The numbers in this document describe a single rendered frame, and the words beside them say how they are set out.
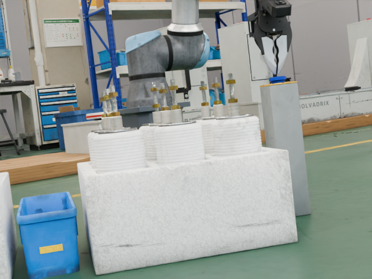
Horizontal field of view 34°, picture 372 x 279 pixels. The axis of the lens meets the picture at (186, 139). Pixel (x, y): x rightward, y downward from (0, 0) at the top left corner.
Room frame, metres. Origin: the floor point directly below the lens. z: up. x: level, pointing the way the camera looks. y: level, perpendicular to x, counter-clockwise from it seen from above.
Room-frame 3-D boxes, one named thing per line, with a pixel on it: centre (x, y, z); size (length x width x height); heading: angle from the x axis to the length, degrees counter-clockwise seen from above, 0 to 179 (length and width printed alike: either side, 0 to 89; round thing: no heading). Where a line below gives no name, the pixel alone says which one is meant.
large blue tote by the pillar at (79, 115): (6.06, 0.99, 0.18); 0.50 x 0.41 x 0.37; 37
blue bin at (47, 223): (1.26, 0.30, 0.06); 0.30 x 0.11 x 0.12; 13
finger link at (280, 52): (1.47, -0.24, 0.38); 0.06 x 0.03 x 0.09; 12
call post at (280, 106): (1.45, -0.23, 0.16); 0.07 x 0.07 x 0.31; 12
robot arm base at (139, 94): (1.94, 0.10, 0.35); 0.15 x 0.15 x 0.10
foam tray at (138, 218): (1.31, 0.04, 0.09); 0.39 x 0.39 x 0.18; 12
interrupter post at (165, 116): (1.31, 0.04, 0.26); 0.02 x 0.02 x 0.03
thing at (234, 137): (1.22, -0.10, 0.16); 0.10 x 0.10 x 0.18
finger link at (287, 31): (1.45, -0.25, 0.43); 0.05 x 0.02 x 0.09; 102
